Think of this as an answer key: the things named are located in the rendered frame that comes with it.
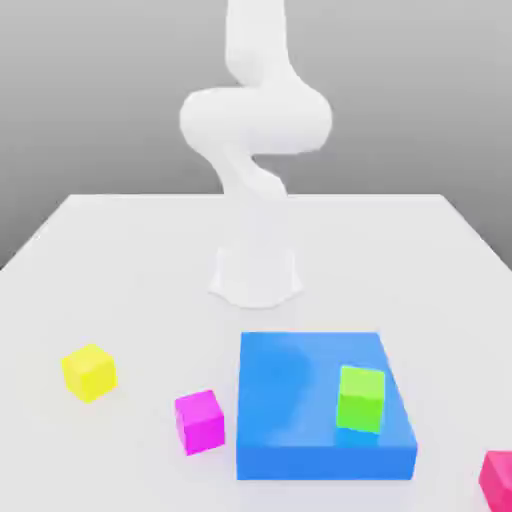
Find large blue box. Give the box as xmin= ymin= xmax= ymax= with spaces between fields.
xmin=235 ymin=330 xmax=419 ymax=482

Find small magenta cube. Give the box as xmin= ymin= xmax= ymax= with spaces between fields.
xmin=174 ymin=388 xmax=226 ymax=457

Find small yellow cube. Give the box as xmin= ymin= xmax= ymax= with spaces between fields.
xmin=60 ymin=342 xmax=119 ymax=404

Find small pink cube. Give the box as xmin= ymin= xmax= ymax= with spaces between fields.
xmin=478 ymin=449 xmax=512 ymax=512

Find small green cube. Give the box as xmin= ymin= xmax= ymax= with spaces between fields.
xmin=335 ymin=364 xmax=386 ymax=435

